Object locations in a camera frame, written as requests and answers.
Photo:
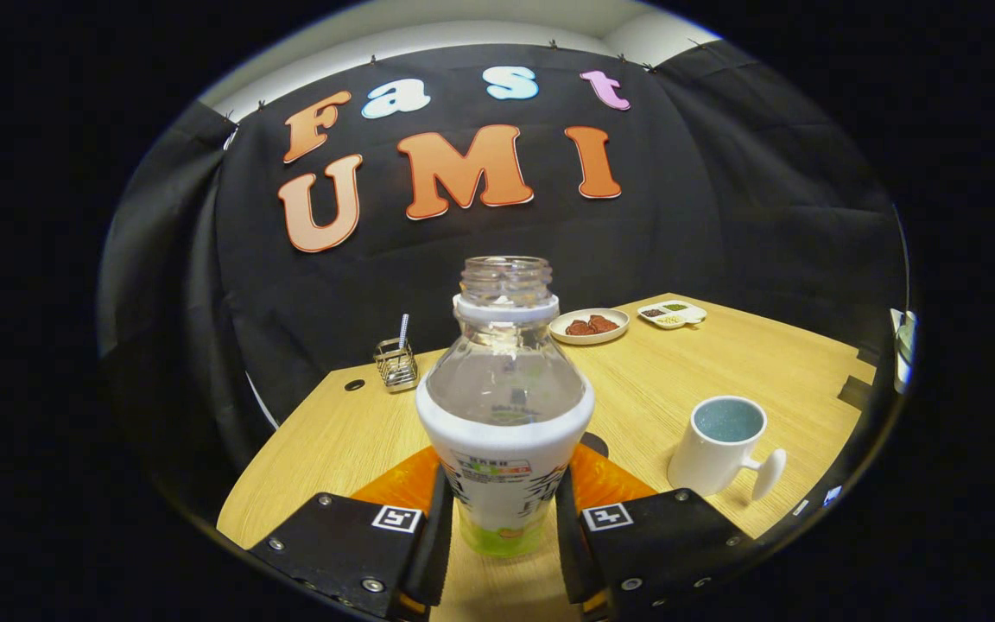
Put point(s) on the red meat piece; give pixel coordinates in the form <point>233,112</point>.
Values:
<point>579,328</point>
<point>605,323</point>

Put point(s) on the white cup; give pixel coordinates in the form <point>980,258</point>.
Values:
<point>705,462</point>

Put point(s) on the white object at table edge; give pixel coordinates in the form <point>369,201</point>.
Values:
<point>903,345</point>

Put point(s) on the round white plate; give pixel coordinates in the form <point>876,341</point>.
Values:
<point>562,333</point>

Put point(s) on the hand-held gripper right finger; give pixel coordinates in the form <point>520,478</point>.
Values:
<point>568,553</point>

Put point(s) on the white divided dish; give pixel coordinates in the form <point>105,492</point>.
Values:
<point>687,313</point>

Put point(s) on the clear plastic juice bottle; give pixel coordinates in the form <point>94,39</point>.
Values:
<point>504,432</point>

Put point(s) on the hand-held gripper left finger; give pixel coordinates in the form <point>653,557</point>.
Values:
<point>435,561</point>

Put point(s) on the black table bracket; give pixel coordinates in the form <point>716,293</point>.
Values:
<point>853,393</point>

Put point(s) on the black backdrop cloth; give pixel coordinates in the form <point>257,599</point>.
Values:
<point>679,216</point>

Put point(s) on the wooden table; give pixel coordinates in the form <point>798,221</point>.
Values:
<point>342,441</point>

